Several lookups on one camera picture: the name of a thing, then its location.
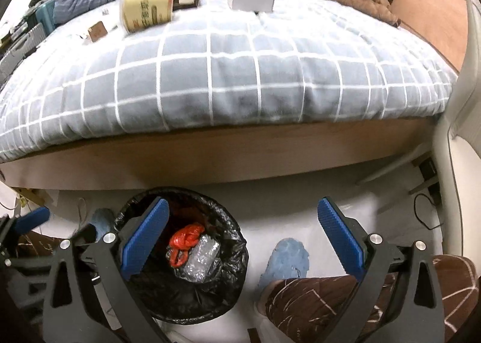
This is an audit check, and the red plastic bag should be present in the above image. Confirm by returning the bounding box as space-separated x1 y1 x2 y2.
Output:
167 225 205 269

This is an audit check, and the small brown packet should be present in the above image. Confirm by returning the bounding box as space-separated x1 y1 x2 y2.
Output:
87 21 108 42

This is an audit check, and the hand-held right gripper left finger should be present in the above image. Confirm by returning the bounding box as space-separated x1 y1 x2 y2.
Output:
42 197 173 343

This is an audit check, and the cream round tub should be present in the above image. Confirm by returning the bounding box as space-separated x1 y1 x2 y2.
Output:
117 0 177 34

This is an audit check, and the clear plastic wrap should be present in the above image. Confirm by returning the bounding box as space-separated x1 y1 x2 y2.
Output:
180 235 220 284

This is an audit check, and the bin with black liner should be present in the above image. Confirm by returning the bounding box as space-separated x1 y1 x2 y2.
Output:
113 186 249 325

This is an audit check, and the grey suitcase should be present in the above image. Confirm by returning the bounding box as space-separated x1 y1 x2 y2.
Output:
0 22 46 81

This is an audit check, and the person's right leg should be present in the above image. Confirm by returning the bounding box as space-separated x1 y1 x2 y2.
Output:
265 255 481 343

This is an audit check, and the teal stool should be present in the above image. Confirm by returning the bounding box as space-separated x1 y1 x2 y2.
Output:
35 3 57 34

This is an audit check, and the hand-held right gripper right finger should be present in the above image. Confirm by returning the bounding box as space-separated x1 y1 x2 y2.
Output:
317 196 445 343

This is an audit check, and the person's leg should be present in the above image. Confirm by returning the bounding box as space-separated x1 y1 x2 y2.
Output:
15 232 68 265
265 255 481 343

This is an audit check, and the white cardboard box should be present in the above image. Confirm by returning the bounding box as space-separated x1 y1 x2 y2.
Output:
228 0 276 13

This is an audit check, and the wooden headboard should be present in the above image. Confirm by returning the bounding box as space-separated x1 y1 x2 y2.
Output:
391 0 481 69

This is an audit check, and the blue slipper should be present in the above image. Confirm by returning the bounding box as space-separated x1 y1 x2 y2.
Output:
263 238 311 291

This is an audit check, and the black floor cable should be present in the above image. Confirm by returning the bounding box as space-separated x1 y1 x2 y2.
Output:
413 193 442 231

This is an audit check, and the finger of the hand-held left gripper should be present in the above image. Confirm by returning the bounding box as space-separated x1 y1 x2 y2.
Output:
15 206 52 234

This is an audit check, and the person's left leg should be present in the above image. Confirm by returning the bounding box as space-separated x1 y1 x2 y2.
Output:
15 232 68 265

